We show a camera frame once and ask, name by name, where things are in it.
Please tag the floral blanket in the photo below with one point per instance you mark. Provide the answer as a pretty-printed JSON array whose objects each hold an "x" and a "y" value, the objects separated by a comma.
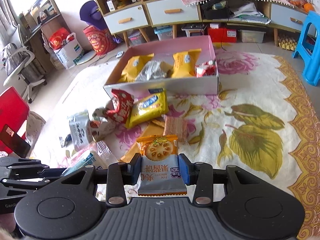
[{"x": 261, "y": 119}]

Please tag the white shopping bag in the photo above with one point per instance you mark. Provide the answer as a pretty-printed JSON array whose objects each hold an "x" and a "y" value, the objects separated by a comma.
[{"x": 66, "y": 47}]

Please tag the white office chair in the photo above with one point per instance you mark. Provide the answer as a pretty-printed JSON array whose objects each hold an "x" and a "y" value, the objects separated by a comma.
[{"x": 18, "y": 63}]

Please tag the red chair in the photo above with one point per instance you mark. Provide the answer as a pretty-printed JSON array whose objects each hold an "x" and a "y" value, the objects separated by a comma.
[{"x": 14, "y": 114}]

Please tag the purple plush toy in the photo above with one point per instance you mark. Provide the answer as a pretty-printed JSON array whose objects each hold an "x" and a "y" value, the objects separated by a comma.
[{"x": 90, "y": 13}]

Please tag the yellow snack packet in box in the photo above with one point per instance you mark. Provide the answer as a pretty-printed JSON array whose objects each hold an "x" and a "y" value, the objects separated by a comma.
[{"x": 133, "y": 67}]

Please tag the dark desk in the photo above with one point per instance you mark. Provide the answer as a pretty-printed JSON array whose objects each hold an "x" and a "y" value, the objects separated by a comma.
[{"x": 40, "y": 21}]

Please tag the blue plastic stool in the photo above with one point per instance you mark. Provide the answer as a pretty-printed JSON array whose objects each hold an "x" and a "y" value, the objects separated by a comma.
[{"x": 309, "y": 52}]

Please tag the white brown biscuit packet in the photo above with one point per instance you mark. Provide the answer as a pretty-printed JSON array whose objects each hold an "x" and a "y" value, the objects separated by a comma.
[{"x": 101, "y": 126}]

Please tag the red storage box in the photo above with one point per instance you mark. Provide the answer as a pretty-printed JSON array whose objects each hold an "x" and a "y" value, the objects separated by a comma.
[{"x": 222, "y": 35}]

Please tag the red white snack packet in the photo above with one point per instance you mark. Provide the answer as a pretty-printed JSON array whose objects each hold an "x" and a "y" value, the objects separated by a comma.
[{"x": 122, "y": 111}]

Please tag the red cylindrical drum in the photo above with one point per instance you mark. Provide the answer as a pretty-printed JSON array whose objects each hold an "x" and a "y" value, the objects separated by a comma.
[{"x": 101, "y": 40}]

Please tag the yellow blue-label snack packet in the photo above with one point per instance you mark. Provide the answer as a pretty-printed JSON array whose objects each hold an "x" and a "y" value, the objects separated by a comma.
[{"x": 146, "y": 109}]

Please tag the white silver snack bag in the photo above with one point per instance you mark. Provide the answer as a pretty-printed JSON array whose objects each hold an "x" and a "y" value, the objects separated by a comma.
[{"x": 80, "y": 128}]

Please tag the pink cardboard box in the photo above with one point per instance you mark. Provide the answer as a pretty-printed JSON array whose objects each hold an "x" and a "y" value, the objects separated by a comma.
[{"x": 164, "y": 51}]

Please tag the wafer biscuit clear packet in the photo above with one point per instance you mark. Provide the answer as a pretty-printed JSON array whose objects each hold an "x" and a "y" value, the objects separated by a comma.
[{"x": 176, "y": 126}]

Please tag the wooden tv cabinet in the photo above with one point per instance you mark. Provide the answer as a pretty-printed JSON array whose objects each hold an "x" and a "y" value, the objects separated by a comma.
[{"x": 124, "y": 15}]

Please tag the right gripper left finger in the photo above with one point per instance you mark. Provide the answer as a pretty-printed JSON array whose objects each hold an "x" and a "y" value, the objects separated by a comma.
[{"x": 119, "y": 175}]

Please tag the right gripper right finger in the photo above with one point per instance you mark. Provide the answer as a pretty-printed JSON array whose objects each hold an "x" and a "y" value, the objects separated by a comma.
[{"x": 199, "y": 174}]

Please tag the grey white striped packet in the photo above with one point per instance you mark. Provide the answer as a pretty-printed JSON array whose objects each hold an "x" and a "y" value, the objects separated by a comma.
[{"x": 154, "y": 70}]

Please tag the red white candy packet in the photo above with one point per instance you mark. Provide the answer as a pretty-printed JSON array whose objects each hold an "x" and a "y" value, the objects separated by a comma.
[{"x": 206, "y": 69}]

